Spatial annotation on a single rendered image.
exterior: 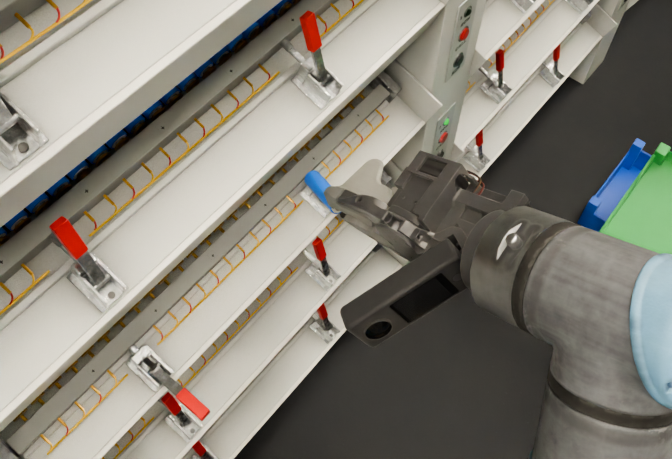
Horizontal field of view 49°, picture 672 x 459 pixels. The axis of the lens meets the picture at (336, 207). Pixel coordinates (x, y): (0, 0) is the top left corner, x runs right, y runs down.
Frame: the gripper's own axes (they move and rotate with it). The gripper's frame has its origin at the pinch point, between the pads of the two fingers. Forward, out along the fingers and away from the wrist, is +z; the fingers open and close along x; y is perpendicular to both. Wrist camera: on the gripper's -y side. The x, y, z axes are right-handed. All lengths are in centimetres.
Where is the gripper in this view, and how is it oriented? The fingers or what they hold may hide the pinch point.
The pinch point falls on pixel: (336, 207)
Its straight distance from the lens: 73.9
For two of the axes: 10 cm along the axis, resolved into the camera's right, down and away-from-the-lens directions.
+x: -5.4, -5.4, -6.5
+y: 5.8, -7.9, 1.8
